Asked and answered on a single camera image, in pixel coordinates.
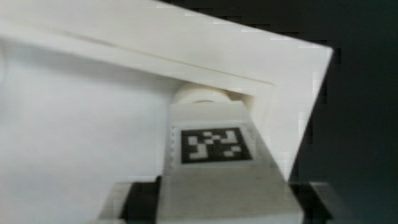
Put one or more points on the white leg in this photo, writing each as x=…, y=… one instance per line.
x=223, y=185

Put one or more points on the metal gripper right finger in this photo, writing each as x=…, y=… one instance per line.
x=323, y=205

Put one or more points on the white square tabletop tray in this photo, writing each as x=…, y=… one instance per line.
x=99, y=57

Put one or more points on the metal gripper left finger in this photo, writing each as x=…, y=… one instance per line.
x=132, y=203

